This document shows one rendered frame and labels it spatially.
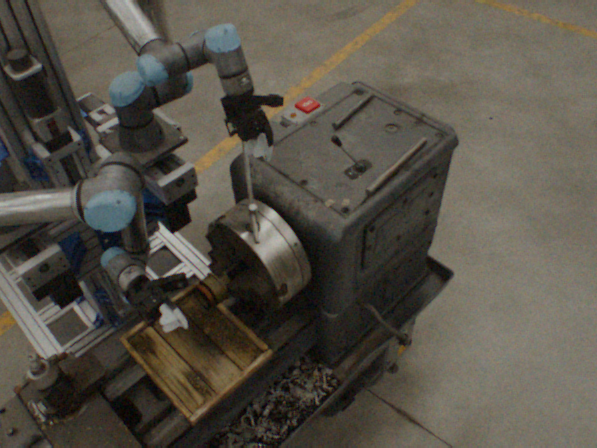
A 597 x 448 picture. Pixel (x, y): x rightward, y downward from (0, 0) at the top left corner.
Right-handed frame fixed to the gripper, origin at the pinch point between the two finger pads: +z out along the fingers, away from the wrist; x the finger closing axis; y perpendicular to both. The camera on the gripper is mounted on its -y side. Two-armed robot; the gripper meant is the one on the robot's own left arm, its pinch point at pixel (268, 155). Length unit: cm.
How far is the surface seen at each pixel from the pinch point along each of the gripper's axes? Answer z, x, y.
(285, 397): 82, -2, 22
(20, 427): 41, -24, 88
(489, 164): 126, -58, -185
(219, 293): 28.4, -1.5, 27.9
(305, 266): 30.1, 10.0, 6.1
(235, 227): 14.0, -2.0, 15.8
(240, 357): 52, 0, 31
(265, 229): 16.5, 3.4, 10.4
